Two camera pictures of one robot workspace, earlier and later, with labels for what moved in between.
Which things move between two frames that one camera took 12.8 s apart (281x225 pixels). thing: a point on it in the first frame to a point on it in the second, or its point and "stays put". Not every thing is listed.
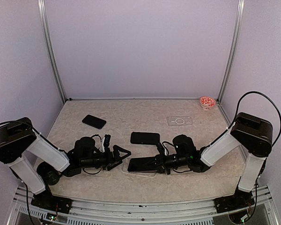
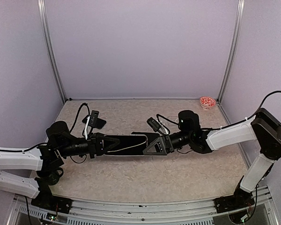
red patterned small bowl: (207, 102) stays put
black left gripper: (111, 161) to (95, 145)
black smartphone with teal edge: (143, 138) stays put
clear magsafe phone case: (140, 166) to (129, 145)
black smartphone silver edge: (143, 165) to (129, 145)
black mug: (49, 174) stays put
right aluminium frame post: (233, 48) stays put
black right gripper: (160, 163) to (163, 145)
